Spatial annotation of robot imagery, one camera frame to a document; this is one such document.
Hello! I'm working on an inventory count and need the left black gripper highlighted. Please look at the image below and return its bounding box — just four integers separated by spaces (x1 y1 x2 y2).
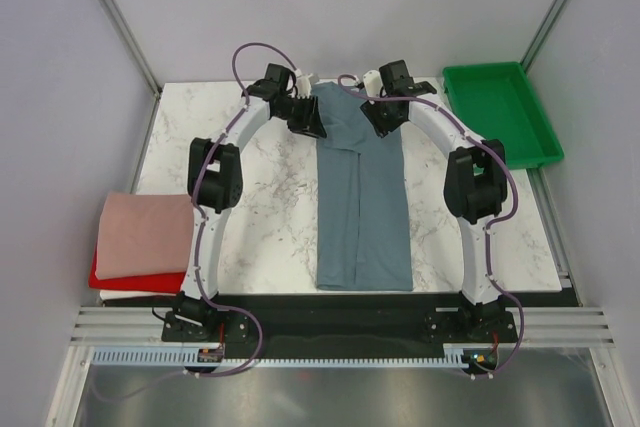
275 95 327 140

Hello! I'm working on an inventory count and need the blue grey t shirt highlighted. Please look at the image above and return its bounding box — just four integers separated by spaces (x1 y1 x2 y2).
313 82 413 292

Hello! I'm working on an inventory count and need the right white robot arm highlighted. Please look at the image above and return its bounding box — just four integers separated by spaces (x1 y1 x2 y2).
359 60 517 342

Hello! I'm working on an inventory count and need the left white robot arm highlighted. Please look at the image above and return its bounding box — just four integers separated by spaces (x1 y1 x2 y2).
162 63 327 342

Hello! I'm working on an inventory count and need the green plastic tray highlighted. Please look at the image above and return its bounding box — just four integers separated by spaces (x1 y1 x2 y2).
442 62 564 170

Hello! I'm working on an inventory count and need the pink folded t shirt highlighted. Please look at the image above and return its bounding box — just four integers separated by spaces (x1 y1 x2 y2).
96 192 194 280

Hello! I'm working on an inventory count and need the red folded t shirt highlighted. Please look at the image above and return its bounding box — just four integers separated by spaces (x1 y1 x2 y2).
88 256 185 294

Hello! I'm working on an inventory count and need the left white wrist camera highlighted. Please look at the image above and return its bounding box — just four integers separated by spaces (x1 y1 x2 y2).
294 69 319 98

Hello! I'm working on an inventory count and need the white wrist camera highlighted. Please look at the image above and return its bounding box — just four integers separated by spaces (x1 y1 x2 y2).
294 69 319 98
359 70 384 98

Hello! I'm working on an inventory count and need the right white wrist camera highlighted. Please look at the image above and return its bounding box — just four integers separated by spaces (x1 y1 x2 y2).
359 70 384 98

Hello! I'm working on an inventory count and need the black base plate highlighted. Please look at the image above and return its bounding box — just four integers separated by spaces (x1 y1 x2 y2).
184 294 514 357

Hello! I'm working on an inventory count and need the left aluminium corner post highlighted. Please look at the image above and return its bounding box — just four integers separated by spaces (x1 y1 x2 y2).
98 0 162 99

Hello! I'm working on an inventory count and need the aluminium corner post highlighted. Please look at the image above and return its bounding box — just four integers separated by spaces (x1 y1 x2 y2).
98 0 162 99
520 0 570 73

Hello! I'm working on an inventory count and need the right aluminium corner post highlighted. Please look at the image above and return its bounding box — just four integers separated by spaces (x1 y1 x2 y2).
520 0 570 73

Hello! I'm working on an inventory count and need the aluminium frame rail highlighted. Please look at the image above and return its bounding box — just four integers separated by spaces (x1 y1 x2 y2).
71 307 614 348

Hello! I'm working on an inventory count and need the light blue cable duct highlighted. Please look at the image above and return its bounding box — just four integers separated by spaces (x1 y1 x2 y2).
90 344 484 368

